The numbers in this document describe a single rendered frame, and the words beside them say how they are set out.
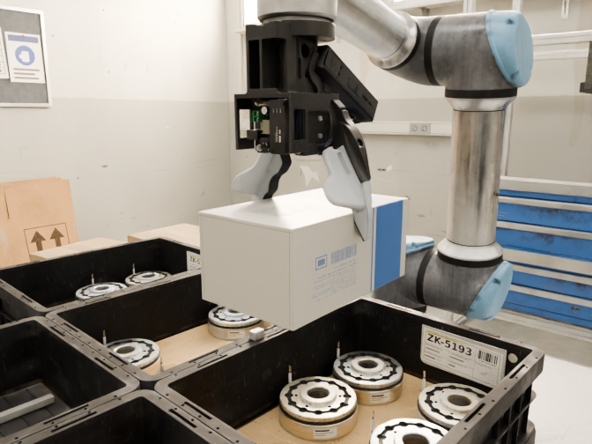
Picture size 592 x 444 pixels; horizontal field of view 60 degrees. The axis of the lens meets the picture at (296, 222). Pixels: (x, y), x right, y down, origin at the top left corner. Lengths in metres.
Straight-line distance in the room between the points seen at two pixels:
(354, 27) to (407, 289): 0.50
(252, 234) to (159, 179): 3.85
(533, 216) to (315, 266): 2.09
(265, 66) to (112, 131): 3.60
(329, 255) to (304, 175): 3.72
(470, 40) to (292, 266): 0.56
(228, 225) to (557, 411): 0.77
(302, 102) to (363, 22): 0.35
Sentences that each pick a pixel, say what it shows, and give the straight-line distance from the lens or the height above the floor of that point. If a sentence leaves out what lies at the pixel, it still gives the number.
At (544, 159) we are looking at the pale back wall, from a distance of 3.34.
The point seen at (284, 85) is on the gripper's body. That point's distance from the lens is 0.48.
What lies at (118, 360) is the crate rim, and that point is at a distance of 0.68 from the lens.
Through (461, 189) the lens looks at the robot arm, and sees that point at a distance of 0.93.
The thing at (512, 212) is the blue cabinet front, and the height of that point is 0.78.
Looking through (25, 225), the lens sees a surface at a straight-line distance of 3.61.
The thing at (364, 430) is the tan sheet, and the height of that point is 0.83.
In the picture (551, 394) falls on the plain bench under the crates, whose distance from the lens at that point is 1.14.
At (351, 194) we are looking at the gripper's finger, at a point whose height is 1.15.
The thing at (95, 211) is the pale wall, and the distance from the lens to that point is 4.02.
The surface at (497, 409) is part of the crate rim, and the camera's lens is 0.61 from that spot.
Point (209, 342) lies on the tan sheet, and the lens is 0.94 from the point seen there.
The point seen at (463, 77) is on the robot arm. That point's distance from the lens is 0.89.
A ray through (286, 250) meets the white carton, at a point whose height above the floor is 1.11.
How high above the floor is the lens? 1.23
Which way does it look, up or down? 12 degrees down
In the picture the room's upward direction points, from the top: straight up
